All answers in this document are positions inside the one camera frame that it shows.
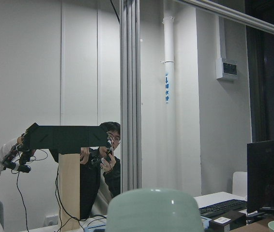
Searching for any black monitor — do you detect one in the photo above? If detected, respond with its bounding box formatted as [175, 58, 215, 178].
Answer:
[247, 140, 274, 214]

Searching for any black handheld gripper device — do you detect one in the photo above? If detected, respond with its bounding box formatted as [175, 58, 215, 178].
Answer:
[2, 144, 36, 173]

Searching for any person in black jacket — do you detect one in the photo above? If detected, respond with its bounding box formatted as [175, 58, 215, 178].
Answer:
[79, 121, 122, 219]

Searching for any white wall pipe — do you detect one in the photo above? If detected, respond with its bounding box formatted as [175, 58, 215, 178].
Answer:
[163, 16, 177, 189]

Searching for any mint green plastic cup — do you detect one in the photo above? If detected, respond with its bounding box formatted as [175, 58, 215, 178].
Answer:
[105, 188, 204, 232]

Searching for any aluminium frame post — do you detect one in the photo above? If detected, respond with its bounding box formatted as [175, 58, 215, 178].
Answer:
[120, 0, 142, 191]

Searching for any wall electrical box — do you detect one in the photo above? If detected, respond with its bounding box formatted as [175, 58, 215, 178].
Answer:
[215, 58, 238, 81]

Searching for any black keyboard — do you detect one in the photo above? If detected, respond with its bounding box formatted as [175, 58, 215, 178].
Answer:
[199, 199, 247, 218]

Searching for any black cardboard box top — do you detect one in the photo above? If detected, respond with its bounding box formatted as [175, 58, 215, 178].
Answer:
[18, 123, 110, 154]

